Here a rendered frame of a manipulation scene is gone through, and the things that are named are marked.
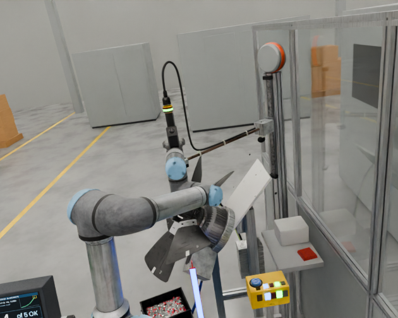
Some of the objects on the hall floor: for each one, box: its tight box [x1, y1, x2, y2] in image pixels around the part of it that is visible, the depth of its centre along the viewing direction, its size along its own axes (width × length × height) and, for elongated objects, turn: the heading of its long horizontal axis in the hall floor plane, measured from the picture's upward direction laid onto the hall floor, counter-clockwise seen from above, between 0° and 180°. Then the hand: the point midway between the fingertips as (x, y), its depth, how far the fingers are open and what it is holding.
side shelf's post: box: [287, 271, 298, 318], centre depth 207 cm, size 4×4×83 cm
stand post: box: [244, 206, 263, 318], centre depth 202 cm, size 4×9×115 cm, turn 24°
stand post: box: [212, 256, 226, 318], centre depth 206 cm, size 4×9×91 cm, turn 24°
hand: (173, 137), depth 154 cm, fingers closed on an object, 4 cm apart
